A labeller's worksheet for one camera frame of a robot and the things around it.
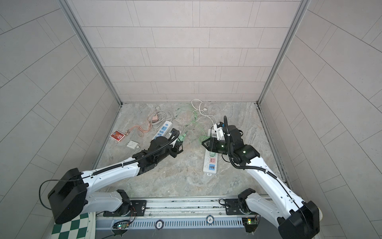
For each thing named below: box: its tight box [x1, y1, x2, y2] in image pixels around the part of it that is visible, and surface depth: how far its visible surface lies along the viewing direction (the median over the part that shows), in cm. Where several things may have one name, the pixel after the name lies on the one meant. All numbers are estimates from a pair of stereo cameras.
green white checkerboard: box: [50, 211, 96, 239], surface depth 65 cm
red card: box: [109, 129, 126, 142], surface depth 98 cm
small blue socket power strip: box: [152, 120, 173, 141], surface depth 101 cm
